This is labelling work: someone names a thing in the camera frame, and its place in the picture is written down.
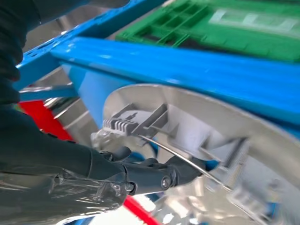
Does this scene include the long low blue shelf rack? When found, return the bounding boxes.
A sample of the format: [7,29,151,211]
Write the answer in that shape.
[13,0,300,225]

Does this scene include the red barrier belt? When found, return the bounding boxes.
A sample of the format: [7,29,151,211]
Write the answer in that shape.
[18,100,162,225]

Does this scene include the green folding crate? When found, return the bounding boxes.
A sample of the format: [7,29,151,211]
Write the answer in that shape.
[115,0,300,63]

